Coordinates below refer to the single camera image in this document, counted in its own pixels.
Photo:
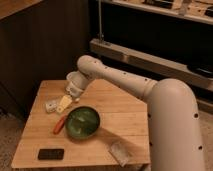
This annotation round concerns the orange carrot toy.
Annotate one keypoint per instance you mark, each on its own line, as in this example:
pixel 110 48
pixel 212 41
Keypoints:
pixel 59 125

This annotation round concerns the wooden table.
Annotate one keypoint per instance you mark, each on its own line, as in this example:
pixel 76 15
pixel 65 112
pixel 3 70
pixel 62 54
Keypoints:
pixel 123 118

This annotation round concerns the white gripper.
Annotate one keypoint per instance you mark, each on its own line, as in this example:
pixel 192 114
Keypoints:
pixel 77 83

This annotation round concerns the green ceramic bowl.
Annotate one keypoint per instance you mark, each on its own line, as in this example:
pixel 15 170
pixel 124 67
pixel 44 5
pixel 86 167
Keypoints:
pixel 82 122

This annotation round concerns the metal shelf rack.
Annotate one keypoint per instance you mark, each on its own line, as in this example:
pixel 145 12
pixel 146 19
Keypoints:
pixel 160 45

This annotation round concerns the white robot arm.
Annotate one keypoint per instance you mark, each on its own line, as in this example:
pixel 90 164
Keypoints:
pixel 173 117

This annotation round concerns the dark wooden cabinet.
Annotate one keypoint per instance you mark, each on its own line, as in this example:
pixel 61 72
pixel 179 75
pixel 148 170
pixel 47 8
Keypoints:
pixel 40 43

